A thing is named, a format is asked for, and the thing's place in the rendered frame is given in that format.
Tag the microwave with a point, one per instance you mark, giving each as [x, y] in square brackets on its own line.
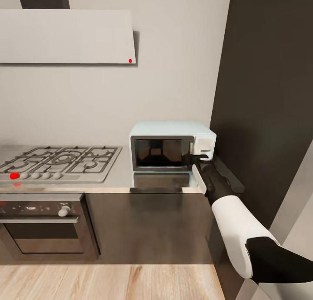
[157, 146]

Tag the oven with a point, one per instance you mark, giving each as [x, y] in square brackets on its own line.
[47, 227]

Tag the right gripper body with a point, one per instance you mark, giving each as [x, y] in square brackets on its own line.
[188, 159]

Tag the fridge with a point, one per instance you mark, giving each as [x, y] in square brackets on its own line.
[263, 120]

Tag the range hood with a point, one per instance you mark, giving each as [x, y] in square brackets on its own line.
[48, 31]

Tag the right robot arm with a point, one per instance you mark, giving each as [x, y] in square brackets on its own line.
[252, 249]

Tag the burner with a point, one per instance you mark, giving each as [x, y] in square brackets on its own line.
[60, 164]

